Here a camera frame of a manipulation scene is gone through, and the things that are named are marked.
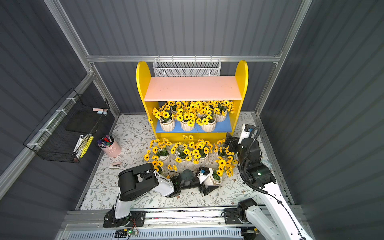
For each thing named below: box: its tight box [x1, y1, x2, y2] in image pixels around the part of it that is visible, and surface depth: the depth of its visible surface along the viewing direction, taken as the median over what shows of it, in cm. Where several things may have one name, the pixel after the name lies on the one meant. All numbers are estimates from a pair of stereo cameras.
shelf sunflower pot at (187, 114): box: [176, 101, 199, 132], surface depth 84 cm
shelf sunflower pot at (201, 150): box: [192, 139, 213, 165], surface depth 86 cm
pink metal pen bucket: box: [97, 135, 122, 157], surface depth 91 cm
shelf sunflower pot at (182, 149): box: [170, 134, 194, 164], surface depth 87 cm
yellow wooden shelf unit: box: [136, 61, 193, 143], surface depth 80 cm
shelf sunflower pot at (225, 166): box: [212, 155, 239, 184], surface depth 77 cm
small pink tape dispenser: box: [109, 161, 122, 170], surface depth 92 cm
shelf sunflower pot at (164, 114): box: [152, 104, 176, 132], surface depth 88 cm
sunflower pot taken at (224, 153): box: [217, 145, 235, 159], surface depth 88 cm
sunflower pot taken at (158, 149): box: [144, 138, 173, 162], surface depth 90 cm
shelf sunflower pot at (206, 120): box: [196, 106, 217, 133], surface depth 86 cm
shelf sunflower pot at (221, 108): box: [213, 100, 235, 123], surface depth 88 cm
